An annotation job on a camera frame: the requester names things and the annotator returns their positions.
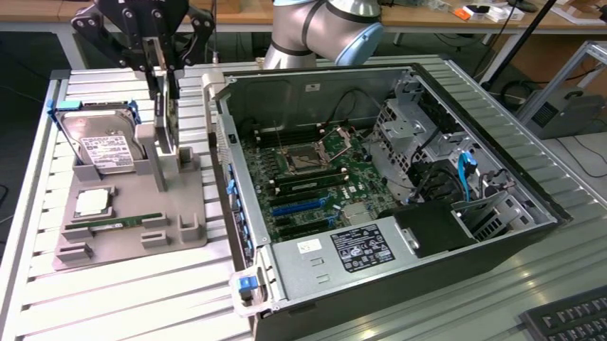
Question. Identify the aluminium profile frame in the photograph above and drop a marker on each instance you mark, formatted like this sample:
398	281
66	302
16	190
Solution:
586	49

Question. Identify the silver perforated bracket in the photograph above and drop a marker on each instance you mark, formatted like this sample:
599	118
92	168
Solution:
493	216

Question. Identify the grey power supply unit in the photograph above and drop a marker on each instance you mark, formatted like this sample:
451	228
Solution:
303	273

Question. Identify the thin locking lever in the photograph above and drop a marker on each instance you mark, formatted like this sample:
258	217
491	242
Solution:
279	136

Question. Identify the CPU socket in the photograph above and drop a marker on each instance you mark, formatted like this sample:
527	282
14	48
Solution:
303	160

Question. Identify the black fan shroud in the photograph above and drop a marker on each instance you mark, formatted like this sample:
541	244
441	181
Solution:
427	227

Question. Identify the hard disk in blue carrier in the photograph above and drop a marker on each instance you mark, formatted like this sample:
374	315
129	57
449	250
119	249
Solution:
102	149

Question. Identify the graphics card with silver bracket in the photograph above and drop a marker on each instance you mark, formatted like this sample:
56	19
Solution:
163	117

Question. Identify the grey equipment box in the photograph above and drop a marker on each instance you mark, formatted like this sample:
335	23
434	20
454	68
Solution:
569	113

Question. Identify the blue expansion slot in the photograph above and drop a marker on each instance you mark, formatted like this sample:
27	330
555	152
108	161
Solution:
297	208

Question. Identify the silver socket cover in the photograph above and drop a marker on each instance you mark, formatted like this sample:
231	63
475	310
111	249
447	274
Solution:
339	144

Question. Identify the grey parts rack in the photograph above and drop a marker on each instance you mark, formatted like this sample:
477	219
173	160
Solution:
133	192

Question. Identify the green motherboard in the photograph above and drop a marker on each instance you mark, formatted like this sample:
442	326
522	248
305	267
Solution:
370	170

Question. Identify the black keyboard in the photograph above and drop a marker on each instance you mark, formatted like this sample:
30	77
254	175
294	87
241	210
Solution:
569	319

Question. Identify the black tripod pole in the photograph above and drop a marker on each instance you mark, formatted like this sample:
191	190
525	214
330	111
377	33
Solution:
517	46

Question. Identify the long black expansion slot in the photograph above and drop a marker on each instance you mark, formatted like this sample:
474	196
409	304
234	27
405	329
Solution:
294	199
303	229

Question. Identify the black RAM stick with label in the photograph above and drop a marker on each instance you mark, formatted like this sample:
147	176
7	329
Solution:
309	184

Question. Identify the silver drive cage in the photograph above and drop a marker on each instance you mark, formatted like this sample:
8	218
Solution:
403	131

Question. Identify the silver CPU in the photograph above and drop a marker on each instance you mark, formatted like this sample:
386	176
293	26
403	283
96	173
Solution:
92	203

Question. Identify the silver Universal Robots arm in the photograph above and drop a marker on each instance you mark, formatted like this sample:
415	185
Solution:
294	35

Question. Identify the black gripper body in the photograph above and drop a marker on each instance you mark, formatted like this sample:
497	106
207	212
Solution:
142	17

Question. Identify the silver chipset heatsink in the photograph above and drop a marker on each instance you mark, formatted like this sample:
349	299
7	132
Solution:
355	214

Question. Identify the open black PC case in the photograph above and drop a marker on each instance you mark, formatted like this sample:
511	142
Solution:
333	312

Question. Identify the orange box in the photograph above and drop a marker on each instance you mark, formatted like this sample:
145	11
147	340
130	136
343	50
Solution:
462	13

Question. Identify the green RAM stick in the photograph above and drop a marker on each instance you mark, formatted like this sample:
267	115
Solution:
119	222

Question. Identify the white box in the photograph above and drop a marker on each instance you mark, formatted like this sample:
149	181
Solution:
510	15

